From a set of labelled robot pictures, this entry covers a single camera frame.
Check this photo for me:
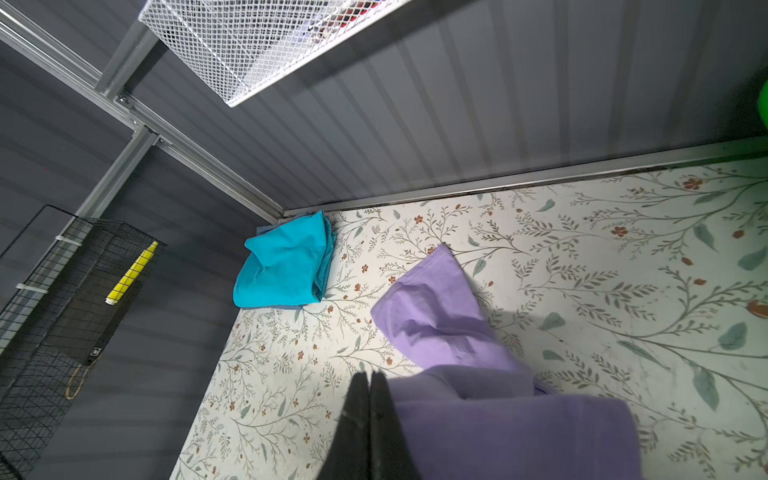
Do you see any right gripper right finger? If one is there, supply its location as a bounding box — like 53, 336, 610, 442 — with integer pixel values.
369, 372, 421, 480

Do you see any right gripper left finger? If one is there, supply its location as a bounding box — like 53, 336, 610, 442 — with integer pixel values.
317, 372, 370, 480

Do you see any purple t-shirt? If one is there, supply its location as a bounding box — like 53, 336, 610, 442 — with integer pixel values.
371, 245, 642, 479

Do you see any folded teal t-shirt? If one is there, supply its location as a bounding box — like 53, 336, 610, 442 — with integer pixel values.
233, 212, 336, 309

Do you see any floral table mat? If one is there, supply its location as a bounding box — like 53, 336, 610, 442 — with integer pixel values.
170, 158, 767, 479

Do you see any black wire basket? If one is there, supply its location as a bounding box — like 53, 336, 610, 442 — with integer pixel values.
1, 215, 166, 479

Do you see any white wire mesh basket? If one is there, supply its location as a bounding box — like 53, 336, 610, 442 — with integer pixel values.
138, 0, 404, 108

